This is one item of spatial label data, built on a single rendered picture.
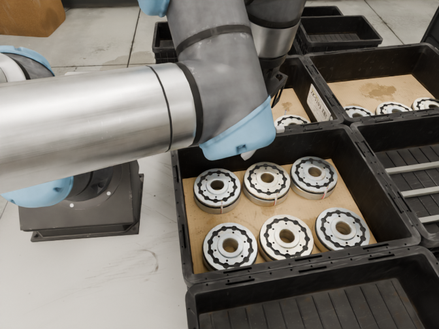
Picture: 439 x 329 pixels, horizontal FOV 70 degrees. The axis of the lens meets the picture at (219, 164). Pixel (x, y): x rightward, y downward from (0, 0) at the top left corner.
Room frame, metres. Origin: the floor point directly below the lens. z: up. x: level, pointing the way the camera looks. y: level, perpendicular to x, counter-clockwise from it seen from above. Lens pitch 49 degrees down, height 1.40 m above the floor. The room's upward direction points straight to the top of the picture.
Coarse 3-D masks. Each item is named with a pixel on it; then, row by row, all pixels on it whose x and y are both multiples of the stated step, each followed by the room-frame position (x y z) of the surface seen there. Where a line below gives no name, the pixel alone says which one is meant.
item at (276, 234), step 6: (276, 228) 0.30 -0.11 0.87; (282, 228) 0.30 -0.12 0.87; (288, 228) 0.30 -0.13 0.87; (294, 228) 0.30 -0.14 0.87; (276, 234) 0.29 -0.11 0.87; (294, 234) 0.29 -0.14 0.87; (276, 240) 0.27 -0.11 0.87; (294, 240) 0.27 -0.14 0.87; (282, 246) 0.26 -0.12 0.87; (288, 246) 0.26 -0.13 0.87; (294, 246) 0.26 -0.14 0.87
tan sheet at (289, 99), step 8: (288, 96) 0.76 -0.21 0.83; (296, 96) 0.76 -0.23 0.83; (280, 104) 0.72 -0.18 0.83; (288, 104) 0.72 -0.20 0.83; (296, 104) 0.72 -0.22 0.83; (272, 112) 0.69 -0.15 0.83; (280, 112) 0.69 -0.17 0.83; (288, 112) 0.69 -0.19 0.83; (296, 112) 0.69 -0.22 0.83; (304, 112) 0.69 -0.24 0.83
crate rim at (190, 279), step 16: (320, 128) 0.51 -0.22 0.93; (336, 128) 0.51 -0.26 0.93; (352, 144) 0.47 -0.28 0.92; (176, 160) 0.42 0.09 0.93; (368, 160) 0.42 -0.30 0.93; (176, 176) 0.39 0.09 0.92; (176, 192) 0.34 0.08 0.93; (384, 192) 0.34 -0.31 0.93; (176, 208) 0.30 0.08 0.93; (400, 208) 0.30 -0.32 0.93; (400, 240) 0.24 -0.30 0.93; (416, 240) 0.24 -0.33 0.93; (304, 256) 0.21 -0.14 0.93; (336, 256) 0.21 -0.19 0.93; (352, 256) 0.22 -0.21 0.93; (208, 272) 0.19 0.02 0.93; (224, 272) 0.19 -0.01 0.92; (240, 272) 0.19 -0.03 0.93; (256, 272) 0.19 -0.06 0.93
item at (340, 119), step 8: (288, 56) 0.81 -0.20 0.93; (296, 56) 0.81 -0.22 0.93; (304, 64) 0.77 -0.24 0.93; (312, 72) 0.73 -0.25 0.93; (312, 80) 0.70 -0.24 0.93; (320, 88) 0.66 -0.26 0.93; (328, 96) 0.63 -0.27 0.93; (328, 104) 0.60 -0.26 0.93; (336, 112) 0.57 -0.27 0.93; (336, 120) 0.54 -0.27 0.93; (288, 128) 0.51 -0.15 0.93; (296, 128) 0.51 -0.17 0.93; (304, 128) 0.52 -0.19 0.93
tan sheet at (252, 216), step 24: (288, 168) 0.48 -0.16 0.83; (192, 192) 0.41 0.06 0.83; (336, 192) 0.41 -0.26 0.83; (192, 216) 0.35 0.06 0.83; (216, 216) 0.35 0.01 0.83; (240, 216) 0.35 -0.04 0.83; (264, 216) 0.35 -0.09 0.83; (312, 216) 0.35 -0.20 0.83; (360, 216) 0.35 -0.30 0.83; (192, 240) 0.29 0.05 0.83; (288, 240) 0.29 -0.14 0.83
